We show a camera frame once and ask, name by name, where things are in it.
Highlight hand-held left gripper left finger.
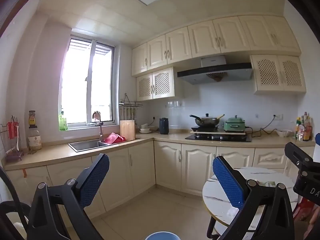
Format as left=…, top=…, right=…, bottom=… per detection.
left=26, top=153, right=110, bottom=240

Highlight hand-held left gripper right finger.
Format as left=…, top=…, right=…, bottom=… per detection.
left=212, top=156, right=295, bottom=240

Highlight blue trash bin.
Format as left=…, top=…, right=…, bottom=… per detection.
left=145, top=231, right=181, bottom=240

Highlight person's right hand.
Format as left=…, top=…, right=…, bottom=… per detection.
left=310, top=204, right=320, bottom=225

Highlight cluster of condiment bottles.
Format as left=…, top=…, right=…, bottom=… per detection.
left=295, top=112, right=313, bottom=142

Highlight round marble table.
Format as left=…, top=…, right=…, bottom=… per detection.
left=202, top=167, right=300, bottom=240

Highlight red bag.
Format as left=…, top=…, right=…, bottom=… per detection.
left=294, top=196, right=317, bottom=222

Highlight steel sink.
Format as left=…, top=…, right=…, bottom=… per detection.
left=68, top=139, right=110, bottom=153

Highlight red dish drainer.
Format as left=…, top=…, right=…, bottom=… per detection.
left=104, top=132, right=127, bottom=145

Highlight black gas stove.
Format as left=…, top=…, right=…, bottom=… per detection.
left=185, top=134, right=252, bottom=142

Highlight steel faucet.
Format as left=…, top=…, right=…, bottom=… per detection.
left=92, top=111, right=104, bottom=142

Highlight white board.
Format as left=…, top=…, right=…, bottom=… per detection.
left=190, top=127, right=247, bottom=135

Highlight wooden cutting board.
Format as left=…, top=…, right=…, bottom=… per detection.
left=120, top=120, right=136, bottom=140

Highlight green electric cooker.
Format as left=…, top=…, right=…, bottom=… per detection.
left=223, top=115, right=247, bottom=133

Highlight green dish soap bottle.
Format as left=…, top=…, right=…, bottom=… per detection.
left=59, top=112, right=68, bottom=131

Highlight wok with lid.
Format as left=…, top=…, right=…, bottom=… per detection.
left=189, top=113, right=225, bottom=127

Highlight glass jar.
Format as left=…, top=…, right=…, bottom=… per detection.
left=27, top=127, right=42, bottom=152

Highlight wide lattice door cabinet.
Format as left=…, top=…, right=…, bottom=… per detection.
left=250, top=54, right=307, bottom=95

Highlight hanging utensil rack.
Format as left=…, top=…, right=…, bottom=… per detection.
left=119, top=94, right=143, bottom=120

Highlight brown sauce bottle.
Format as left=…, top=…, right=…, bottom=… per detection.
left=28, top=110, right=37, bottom=128

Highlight black kettle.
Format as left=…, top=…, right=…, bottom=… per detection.
left=159, top=117, right=170, bottom=135

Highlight sliding window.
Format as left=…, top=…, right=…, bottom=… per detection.
left=60, top=34, right=117, bottom=131

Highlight red knife rack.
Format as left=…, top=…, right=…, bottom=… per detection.
left=0, top=115, right=24, bottom=163

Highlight range hood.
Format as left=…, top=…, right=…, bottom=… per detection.
left=177, top=55, right=253, bottom=85

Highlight small lattice door cabinet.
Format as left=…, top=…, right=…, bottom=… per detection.
left=136, top=67, right=175, bottom=102

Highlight cream upper kitchen cabinets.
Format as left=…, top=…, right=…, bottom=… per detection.
left=131, top=15, right=302, bottom=78

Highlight black power cord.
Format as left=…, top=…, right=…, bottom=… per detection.
left=246, top=116, right=277, bottom=138

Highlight black cable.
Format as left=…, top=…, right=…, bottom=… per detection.
left=0, top=165, right=28, bottom=232

